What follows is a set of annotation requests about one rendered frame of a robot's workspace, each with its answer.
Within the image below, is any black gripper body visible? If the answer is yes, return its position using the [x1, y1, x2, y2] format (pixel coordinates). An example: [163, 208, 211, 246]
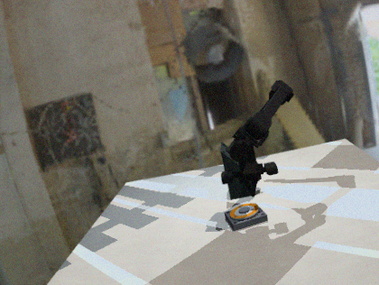
[221, 152, 279, 184]

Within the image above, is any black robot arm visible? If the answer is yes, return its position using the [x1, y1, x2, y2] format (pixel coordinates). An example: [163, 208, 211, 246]
[226, 80, 294, 181]

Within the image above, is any orange round plate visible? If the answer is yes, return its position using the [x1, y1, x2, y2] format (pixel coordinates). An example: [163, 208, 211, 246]
[230, 203, 259, 220]

